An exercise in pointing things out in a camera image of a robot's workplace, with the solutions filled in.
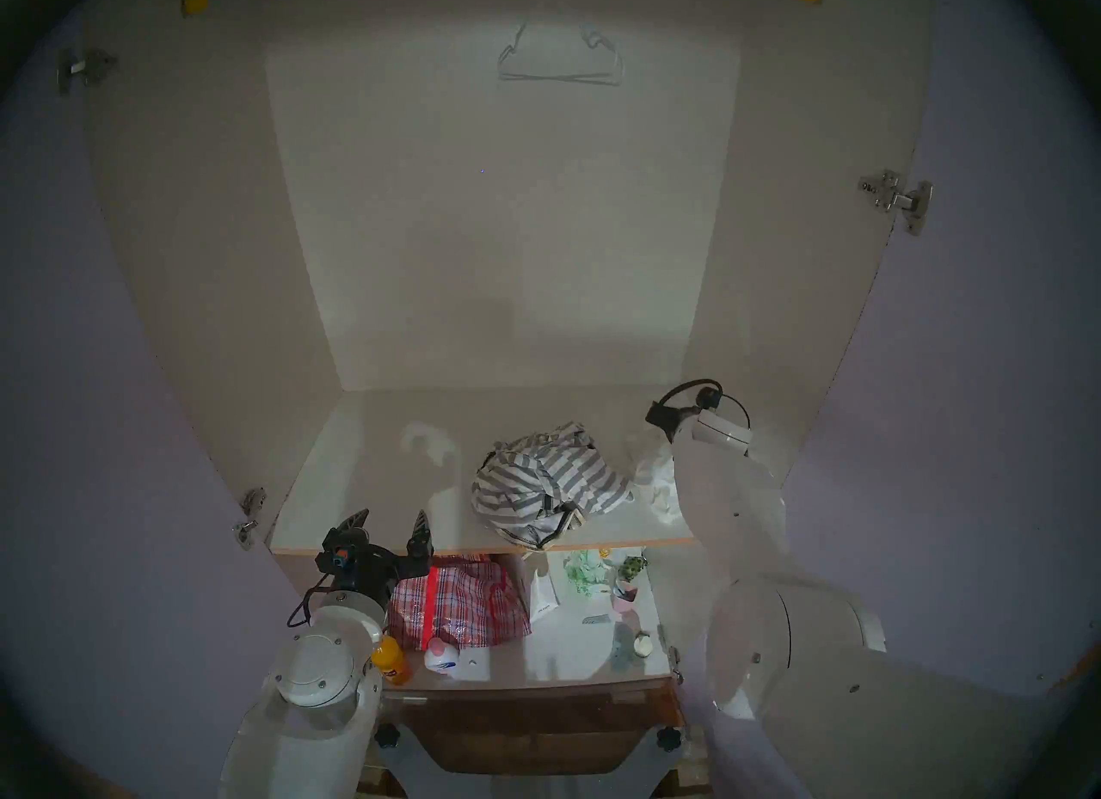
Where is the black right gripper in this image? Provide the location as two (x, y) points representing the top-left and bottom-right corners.
(647, 402), (696, 444)

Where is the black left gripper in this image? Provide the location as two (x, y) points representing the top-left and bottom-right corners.
(315, 509), (431, 600)

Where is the grey white striped top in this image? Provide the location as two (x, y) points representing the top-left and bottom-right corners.
(471, 423), (636, 549)

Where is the dark brown striped top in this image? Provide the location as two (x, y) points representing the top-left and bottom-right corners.
(516, 496), (586, 549)

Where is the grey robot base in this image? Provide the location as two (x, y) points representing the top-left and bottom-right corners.
(370, 724), (689, 799)

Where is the red plaid bag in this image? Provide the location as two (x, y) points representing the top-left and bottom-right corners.
(389, 555), (532, 650)

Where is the orange bottle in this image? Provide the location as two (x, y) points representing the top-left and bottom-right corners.
(372, 634), (412, 686)

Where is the metal door hinge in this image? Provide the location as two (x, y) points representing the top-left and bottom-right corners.
(232, 488), (268, 549)
(858, 169), (934, 237)
(57, 47), (119, 95)

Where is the white paper carton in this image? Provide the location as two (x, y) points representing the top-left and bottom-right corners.
(526, 548), (562, 626)

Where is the green patterned package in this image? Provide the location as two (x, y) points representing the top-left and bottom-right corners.
(563, 550), (613, 596)

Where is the brown wooden cabinet front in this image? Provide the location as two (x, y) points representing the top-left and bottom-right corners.
(383, 681), (689, 777)

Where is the purple wardrobe door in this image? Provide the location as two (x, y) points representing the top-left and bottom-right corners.
(0, 0), (302, 799)
(774, 0), (1101, 721)

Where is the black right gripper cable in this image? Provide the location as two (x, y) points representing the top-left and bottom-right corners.
(658, 378), (751, 433)

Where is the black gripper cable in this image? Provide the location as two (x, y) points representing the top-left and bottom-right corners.
(288, 574), (332, 630)
(658, 378), (751, 433)

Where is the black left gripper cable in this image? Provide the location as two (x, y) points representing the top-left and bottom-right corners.
(288, 574), (332, 630)

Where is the white wire clothes hanger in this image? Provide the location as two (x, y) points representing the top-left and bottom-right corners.
(497, 0), (625, 86)

